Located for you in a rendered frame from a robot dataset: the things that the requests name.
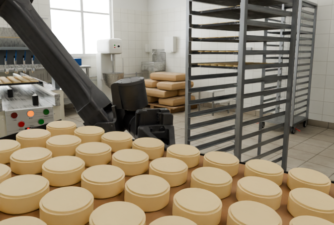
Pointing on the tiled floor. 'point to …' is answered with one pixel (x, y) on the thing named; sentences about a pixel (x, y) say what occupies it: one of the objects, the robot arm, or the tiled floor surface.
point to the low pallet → (170, 107)
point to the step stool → (216, 101)
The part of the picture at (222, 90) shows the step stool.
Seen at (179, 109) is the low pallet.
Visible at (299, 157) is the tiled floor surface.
